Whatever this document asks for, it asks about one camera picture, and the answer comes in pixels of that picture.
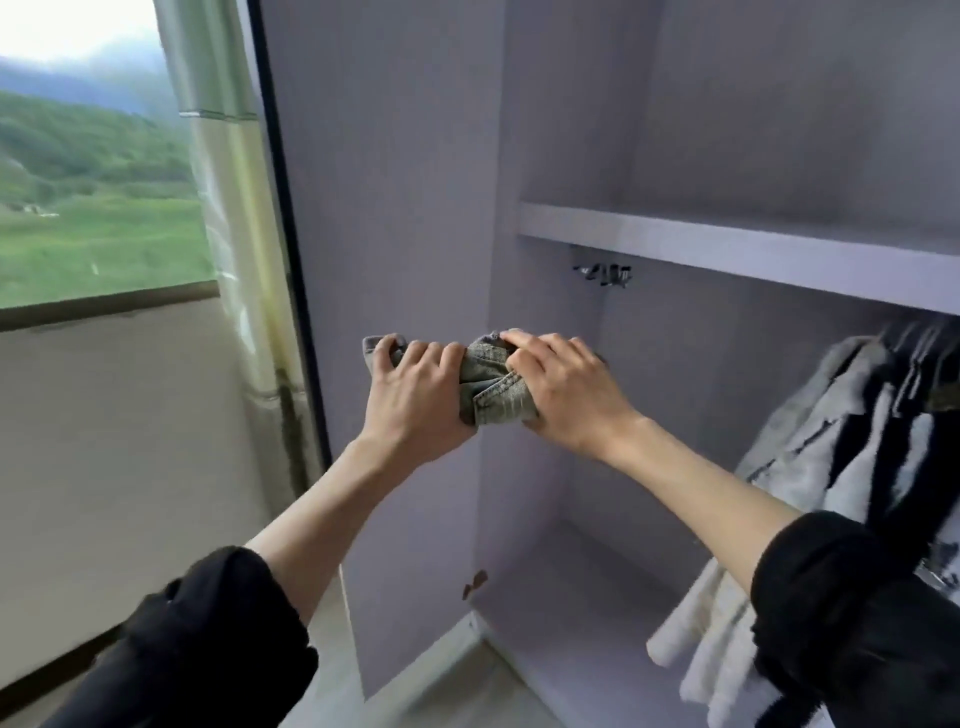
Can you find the person's left hand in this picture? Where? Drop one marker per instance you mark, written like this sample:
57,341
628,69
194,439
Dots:
420,405

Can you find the person's right hand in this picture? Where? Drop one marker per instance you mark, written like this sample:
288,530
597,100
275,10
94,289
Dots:
578,398

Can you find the grey denim shorts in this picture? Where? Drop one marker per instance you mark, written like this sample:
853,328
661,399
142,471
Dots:
488,387

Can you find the cream bow-print blouse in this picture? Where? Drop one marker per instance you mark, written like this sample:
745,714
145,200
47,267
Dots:
780,450

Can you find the light grey wardrobe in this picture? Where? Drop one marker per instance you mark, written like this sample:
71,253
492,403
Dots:
390,180

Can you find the black garment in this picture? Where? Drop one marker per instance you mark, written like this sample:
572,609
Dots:
875,413

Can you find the person's right forearm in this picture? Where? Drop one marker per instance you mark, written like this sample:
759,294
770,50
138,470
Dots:
705,495

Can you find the grey wardrobe shelf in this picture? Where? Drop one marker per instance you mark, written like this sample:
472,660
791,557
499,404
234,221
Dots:
720,243

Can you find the cluster of metal clips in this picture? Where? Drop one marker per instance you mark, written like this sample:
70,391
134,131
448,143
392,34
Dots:
608,275

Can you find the dark framed window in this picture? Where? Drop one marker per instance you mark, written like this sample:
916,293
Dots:
105,305

